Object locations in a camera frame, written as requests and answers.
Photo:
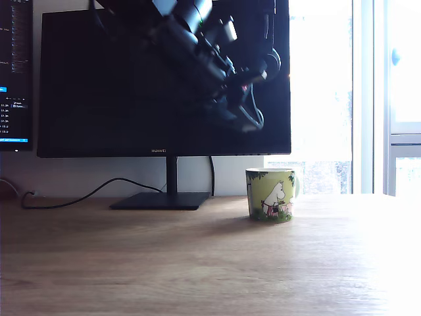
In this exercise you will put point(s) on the black headphones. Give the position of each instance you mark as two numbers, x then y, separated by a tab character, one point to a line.
275	59

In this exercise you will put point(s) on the green cartoon print mug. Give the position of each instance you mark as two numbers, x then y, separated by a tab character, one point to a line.
269	197

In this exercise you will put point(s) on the large black monitor with stand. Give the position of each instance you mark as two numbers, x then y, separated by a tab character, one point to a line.
98	98

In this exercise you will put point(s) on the lit monitor with code text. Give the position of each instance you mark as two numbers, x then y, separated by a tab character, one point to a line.
16	66

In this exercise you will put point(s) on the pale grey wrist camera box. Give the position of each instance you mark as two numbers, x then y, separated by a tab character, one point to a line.
230	31

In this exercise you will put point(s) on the white window frame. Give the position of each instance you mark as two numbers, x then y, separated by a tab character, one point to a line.
363	98

